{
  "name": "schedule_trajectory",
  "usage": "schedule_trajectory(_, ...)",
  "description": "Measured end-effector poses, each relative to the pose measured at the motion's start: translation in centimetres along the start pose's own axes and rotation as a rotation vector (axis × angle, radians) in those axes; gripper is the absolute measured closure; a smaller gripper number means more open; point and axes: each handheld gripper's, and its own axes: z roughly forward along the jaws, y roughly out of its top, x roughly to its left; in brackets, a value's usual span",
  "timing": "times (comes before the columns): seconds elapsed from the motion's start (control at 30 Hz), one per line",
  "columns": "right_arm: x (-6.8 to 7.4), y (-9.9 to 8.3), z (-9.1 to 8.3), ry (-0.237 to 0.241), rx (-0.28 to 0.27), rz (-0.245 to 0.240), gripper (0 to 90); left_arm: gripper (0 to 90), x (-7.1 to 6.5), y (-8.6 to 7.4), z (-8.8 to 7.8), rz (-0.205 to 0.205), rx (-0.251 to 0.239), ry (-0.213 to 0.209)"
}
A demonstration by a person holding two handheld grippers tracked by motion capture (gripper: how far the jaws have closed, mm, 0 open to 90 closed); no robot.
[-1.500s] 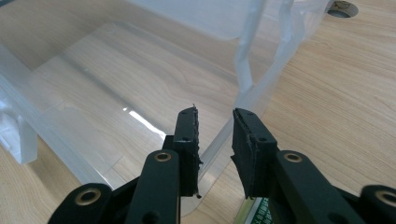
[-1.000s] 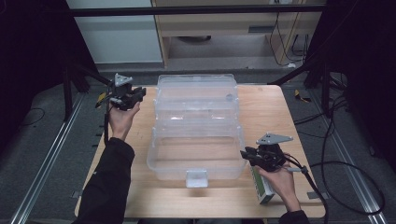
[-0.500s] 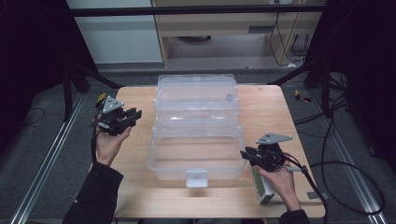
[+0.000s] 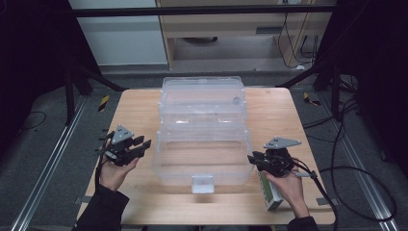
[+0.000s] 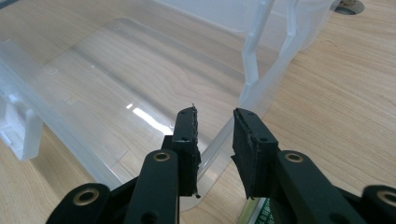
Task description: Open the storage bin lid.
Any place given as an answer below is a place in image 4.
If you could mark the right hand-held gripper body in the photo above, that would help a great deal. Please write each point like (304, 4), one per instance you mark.
(279, 160)

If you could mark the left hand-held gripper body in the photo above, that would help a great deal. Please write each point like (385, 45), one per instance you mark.
(118, 149)

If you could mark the green and white carton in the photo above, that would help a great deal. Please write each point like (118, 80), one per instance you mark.
(269, 195)

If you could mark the clear plastic storage box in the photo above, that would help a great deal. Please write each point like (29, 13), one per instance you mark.
(202, 160)

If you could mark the person's left hand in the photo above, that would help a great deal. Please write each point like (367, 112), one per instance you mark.
(117, 174)

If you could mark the person's right hand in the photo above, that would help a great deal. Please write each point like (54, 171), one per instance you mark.
(292, 192)

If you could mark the yellow black floor tape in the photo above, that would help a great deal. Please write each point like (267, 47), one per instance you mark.
(103, 103)
(309, 99)

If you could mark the grey tape strip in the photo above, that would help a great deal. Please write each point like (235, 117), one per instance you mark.
(327, 201)
(81, 200)

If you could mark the black metal stand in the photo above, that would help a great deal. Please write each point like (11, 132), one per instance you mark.
(336, 93)
(69, 96)

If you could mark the white cabinet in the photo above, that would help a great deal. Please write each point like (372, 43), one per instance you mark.
(122, 38)

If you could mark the light wooden desk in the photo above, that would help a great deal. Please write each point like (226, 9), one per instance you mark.
(224, 27)

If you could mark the black curtain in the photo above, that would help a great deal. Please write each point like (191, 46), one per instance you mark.
(32, 48)
(378, 64)

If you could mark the black horizontal metal bar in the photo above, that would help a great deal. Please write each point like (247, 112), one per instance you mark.
(192, 11)

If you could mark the aluminium floor rail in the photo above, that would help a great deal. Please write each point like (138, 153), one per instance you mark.
(362, 179)
(48, 166)

